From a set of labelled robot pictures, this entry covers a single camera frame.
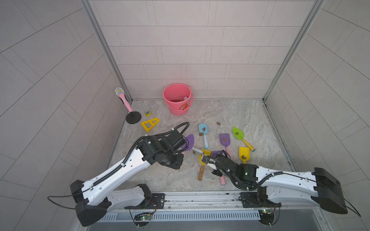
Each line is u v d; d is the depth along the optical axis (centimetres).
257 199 64
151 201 64
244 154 87
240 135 96
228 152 87
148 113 105
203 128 99
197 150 77
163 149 45
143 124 100
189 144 70
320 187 41
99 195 37
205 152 86
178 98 97
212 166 64
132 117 102
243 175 55
